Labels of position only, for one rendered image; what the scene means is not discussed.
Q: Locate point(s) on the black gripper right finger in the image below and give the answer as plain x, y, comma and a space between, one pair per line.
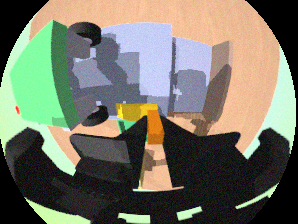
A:
183, 150

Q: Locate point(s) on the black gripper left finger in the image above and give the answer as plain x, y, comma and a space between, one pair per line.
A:
126, 149

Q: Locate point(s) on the green tray floor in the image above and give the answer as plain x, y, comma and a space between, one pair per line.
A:
126, 124

